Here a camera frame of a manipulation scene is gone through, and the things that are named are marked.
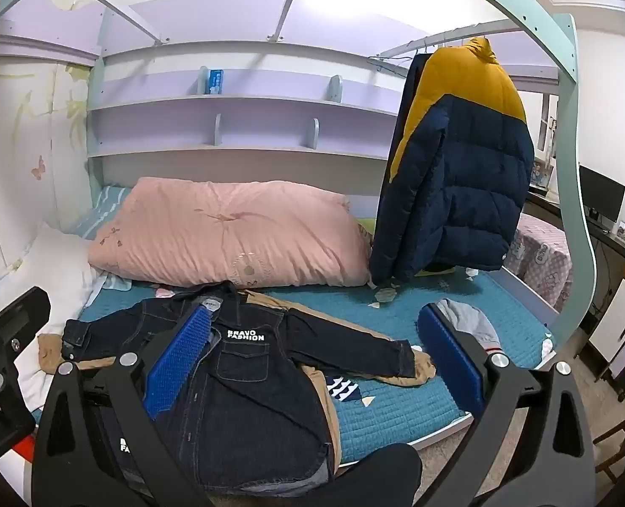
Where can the white pillow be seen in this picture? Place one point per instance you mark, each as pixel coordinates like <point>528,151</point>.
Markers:
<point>43,269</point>

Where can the small blue box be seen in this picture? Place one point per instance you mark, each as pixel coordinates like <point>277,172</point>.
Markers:
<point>214,80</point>

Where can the striped blue pillow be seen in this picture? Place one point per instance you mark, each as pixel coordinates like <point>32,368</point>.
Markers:
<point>101,211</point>

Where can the black computer monitor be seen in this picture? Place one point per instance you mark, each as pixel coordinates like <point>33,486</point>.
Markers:
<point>600,190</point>

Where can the tan button-up jacket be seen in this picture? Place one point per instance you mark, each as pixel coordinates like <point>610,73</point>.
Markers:
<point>53,351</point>

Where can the person's leg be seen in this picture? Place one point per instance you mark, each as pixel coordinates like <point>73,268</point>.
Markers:
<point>386,478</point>

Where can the framed picture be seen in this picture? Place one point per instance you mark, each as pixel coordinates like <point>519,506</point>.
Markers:
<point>541,174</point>

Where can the wooden chair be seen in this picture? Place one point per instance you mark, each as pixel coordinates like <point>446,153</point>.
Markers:
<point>616,433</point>

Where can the mint green bed frame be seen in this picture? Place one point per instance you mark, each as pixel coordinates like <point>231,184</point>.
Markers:
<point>571,116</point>

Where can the light blue cloth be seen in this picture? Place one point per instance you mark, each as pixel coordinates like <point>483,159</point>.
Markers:
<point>114,281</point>

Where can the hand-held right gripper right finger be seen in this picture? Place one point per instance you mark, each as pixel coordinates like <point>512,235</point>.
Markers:
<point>449,362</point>

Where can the teal quilted bed mat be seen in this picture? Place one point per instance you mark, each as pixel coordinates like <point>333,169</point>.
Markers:
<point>397,417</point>

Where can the pink quilt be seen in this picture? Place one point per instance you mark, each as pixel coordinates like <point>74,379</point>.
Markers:
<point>228,227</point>

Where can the grey cap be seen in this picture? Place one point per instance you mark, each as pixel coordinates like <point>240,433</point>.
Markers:
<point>471,322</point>

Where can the lavender wall shelf unit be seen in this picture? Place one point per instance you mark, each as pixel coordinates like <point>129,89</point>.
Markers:
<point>185,127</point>

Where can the red plastic item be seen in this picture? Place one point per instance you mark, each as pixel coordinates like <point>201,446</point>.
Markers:
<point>22,451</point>

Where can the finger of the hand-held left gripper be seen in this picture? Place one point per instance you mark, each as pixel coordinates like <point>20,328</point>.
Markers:
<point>19,317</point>

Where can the pink patterned cloth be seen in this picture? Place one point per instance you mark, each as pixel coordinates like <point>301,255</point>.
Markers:
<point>542,259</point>

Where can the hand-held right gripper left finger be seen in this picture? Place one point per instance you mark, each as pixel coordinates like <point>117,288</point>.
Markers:
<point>177,362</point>

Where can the white cabinet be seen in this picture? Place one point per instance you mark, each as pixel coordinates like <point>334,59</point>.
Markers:
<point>618,322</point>

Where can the white clothes rail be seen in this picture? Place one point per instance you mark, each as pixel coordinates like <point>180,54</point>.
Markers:
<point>397,52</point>

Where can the dark denim jacket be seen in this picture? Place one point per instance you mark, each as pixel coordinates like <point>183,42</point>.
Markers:
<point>249,396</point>

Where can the butterfly wall sticker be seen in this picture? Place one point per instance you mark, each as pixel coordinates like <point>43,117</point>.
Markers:
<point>37,167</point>

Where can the navy and yellow puffer jacket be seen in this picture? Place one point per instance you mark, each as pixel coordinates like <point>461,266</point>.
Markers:
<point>465,179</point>

